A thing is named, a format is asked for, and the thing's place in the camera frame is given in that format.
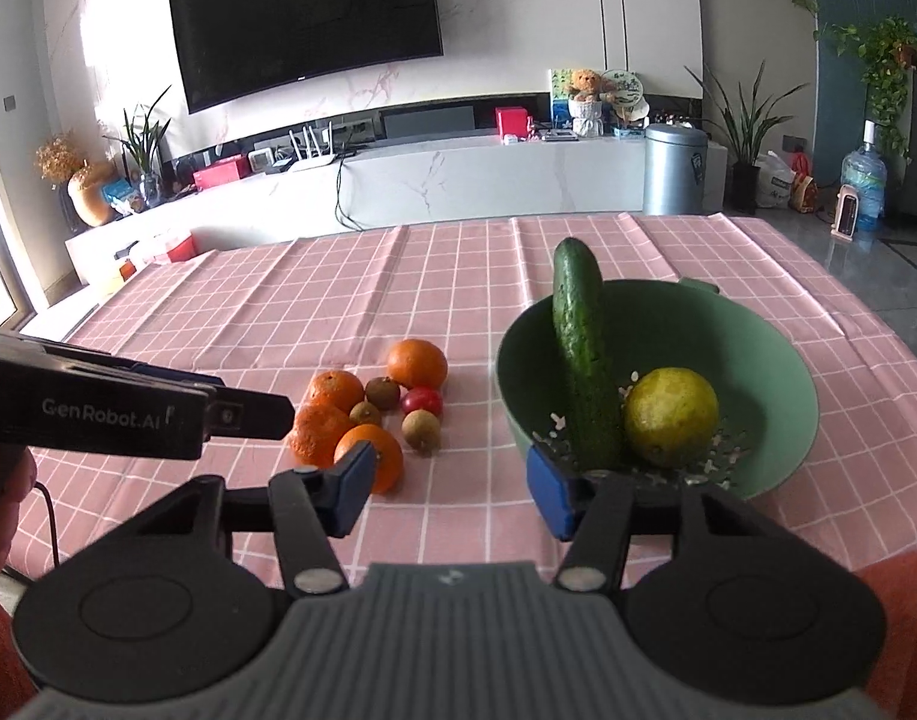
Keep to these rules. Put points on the long red box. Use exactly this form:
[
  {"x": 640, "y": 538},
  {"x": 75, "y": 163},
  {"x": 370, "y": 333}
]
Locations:
[{"x": 220, "y": 172}]

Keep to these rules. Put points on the small brown fruit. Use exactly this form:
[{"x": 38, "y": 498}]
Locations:
[
  {"x": 421, "y": 431},
  {"x": 383, "y": 392},
  {"x": 365, "y": 413}
]

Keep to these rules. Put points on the red storage box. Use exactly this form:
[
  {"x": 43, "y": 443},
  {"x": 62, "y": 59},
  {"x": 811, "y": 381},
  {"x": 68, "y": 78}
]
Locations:
[{"x": 181, "y": 249}]

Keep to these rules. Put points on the green bowl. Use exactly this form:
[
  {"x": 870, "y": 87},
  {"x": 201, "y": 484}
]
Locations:
[{"x": 766, "y": 390}]

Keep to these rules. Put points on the dried yellow flowers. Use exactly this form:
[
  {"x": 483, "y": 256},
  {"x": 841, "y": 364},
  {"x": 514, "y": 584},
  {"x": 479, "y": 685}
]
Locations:
[{"x": 59, "y": 157}]

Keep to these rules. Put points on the blue water bottle with pump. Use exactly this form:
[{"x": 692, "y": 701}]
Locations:
[{"x": 865, "y": 187}]

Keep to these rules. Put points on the white marble tv cabinet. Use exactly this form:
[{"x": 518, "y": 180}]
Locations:
[{"x": 503, "y": 180}]

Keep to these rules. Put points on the black television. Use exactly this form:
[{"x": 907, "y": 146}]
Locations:
[{"x": 301, "y": 22}]

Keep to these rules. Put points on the white router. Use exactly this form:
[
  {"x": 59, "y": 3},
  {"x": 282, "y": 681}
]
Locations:
[{"x": 314, "y": 157}]

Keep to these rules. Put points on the small red box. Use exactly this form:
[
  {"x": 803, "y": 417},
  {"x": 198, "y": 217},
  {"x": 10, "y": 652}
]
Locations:
[{"x": 511, "y": 122}]

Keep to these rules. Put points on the blue box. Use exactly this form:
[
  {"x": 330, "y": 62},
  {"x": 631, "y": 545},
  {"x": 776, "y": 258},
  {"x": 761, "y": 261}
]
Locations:
[{"x": 119, "y": 191}]

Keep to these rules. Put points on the pink checked tablecloth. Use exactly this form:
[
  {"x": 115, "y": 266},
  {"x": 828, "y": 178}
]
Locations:
[{"x": 293, "y": 300}]

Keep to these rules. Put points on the orange vase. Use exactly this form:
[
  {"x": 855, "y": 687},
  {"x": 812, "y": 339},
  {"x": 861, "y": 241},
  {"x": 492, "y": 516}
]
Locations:
[{"x": 92, "y": 199}]

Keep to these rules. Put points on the white knitted basket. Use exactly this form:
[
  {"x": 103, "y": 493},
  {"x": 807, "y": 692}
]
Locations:
[{"x": 586, "y": 120}]

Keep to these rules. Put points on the long leaf plant in jar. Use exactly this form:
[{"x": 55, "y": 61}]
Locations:
[{"x": 145, "y": 150}]

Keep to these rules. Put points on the white plastic bag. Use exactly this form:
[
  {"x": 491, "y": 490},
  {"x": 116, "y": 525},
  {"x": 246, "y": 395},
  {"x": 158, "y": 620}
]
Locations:
[{"x": 773, "y": 184}]

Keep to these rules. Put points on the round paper fan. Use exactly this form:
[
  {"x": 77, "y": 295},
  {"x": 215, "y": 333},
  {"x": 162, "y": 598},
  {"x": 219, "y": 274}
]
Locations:
[{"x": 623, "y": 88}]

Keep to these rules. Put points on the orange red bag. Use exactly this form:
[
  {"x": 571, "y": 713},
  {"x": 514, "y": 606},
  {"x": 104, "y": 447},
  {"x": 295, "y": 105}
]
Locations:
[{"x": 805, "y": 187}]

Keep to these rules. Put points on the red tomato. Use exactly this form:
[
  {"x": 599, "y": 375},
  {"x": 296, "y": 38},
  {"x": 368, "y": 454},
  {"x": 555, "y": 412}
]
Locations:
[{"x": 424, "y": 400}]

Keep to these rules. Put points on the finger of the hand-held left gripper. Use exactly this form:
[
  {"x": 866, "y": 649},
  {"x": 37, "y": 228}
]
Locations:
[
  {"x": 256, "y": 414},
  {"x": 185, "y": 377}
]

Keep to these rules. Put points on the blue green picture card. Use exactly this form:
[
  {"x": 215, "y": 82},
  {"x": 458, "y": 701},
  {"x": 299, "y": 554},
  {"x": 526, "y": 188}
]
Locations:
[{"x": 557, "y": 94}]

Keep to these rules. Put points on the small white device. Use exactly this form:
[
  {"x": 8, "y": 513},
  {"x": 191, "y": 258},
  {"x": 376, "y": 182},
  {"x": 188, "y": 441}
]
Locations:
[{"x": 262, "y": 162}]

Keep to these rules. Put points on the silver trash can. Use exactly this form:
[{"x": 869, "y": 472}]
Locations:
[{"x": 674, "y": 172}]

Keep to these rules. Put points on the tall leaf plant black pot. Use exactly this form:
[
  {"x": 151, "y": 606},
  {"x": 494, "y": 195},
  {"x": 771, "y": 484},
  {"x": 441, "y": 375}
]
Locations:
[{"x": 743, "y": 127}]

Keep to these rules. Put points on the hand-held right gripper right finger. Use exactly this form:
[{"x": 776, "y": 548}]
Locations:
[{"x": 546, "y": 491}]

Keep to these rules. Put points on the orange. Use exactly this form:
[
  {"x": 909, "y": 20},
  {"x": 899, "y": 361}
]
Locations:
[
  {"x": 387, "y": 457},
  {"x": 418, "y": 364},
  {"x": 316, "y": 433},
  {"x": 335, "y": 392}
]

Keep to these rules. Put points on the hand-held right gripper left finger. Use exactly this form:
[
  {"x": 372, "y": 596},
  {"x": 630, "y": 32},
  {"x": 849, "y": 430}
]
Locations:
[{"x": 351, "y": 491}]

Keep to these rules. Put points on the brown teddy bear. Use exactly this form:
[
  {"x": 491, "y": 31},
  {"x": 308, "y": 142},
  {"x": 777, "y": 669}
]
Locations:
[{"x": 586, "y": 84}]

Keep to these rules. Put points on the yellow-green pear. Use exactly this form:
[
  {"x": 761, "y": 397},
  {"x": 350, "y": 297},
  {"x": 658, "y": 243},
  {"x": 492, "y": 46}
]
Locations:
[{"x": 672, "y": 416}]

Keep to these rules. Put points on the hanging green vine plant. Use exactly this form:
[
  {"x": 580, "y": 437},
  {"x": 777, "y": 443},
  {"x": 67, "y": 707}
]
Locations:
[{"x": 882, "y": 67}]

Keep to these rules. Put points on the orange cloth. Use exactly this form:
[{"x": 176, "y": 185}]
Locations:
[{"x": 908, "y": 615}]

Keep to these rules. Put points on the cucumber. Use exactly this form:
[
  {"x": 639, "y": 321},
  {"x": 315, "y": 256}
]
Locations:
[{"x": 584, "y": 360}]

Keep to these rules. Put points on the small pink heater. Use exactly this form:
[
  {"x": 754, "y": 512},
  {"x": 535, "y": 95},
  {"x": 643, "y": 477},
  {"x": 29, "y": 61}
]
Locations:
[{"x": 847, "y": 214}]

